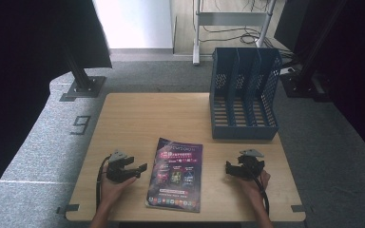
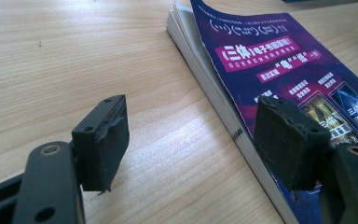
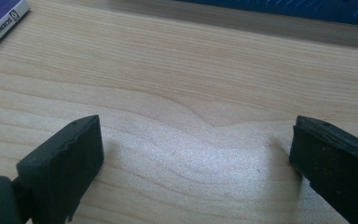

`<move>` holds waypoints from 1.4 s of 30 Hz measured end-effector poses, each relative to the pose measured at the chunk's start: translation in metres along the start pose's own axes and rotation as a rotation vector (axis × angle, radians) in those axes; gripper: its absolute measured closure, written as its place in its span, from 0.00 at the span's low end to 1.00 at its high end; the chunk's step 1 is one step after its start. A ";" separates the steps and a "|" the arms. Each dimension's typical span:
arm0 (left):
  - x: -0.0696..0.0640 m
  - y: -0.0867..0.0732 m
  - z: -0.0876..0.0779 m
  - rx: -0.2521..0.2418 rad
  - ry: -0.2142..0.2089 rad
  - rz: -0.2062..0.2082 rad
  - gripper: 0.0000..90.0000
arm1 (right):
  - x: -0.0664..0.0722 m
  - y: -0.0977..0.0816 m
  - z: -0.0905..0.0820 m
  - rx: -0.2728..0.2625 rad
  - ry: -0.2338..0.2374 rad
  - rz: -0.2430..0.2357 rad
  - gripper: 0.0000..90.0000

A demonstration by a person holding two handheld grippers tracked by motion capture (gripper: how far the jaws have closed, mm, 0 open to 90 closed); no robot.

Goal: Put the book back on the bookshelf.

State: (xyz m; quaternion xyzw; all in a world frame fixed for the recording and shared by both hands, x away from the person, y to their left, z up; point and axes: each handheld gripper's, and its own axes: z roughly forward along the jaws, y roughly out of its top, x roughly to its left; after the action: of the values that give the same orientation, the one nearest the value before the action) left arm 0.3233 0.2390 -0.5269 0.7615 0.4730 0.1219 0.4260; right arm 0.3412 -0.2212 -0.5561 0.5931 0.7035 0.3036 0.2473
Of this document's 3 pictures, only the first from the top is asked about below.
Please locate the blue file rack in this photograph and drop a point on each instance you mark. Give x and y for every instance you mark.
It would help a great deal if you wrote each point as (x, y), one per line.
(244, 126)

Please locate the person's right hand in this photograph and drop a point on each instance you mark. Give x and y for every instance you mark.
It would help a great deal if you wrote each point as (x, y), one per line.
(255, 188)

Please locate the white panel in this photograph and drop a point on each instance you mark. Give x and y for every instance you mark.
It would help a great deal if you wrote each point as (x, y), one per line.
(133, 23)

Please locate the white metal frame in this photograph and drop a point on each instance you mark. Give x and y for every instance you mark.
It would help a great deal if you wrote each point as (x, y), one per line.
(225, 18)

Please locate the black curtain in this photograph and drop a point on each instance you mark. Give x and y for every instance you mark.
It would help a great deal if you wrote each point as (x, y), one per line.
(355, 63)
(19, 79)

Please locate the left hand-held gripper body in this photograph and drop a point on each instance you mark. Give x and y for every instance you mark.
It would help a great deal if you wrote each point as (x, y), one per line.
(117, 172)

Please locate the person's left hand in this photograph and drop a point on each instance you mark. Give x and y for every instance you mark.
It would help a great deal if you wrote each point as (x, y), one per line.
(112, 190)

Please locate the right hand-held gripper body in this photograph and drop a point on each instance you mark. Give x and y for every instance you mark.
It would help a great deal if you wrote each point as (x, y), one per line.
(250, 166)

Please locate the purple book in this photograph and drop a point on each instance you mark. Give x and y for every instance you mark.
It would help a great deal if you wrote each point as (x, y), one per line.
(176, 175)

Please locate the black metal stand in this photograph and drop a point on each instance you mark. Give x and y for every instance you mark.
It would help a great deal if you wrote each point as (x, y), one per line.
(301, 85)
(85, 85)

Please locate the white power strip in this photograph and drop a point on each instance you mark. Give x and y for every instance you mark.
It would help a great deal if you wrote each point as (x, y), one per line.
(287, 70)

